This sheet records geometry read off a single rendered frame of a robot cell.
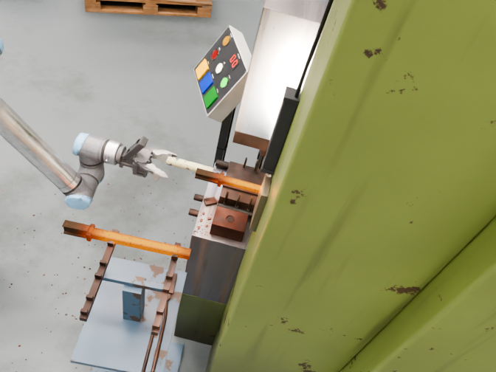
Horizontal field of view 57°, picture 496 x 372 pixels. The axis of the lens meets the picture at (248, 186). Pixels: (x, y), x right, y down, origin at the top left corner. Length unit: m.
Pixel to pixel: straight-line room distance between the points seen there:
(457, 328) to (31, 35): 3.73
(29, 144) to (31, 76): 2.14
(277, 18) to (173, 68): 2.79
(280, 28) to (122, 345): 1.13
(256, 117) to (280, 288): 0.49
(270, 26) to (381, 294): 0.75
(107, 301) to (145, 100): 2.10
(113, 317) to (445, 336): 1.07
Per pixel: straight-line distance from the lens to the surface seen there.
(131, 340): 1.69
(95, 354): 1.68
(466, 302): 1.14
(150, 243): 1.55
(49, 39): 4.17
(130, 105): 3.52
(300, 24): 1.17
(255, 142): 1.47
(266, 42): 1.20
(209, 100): 2.05
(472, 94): 0.84
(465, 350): 1.35
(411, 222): 1.06
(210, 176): 1.72
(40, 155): 1.70
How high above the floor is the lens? 2.29
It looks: 48 degrees down
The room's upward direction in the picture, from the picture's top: 17 degrees clockwise
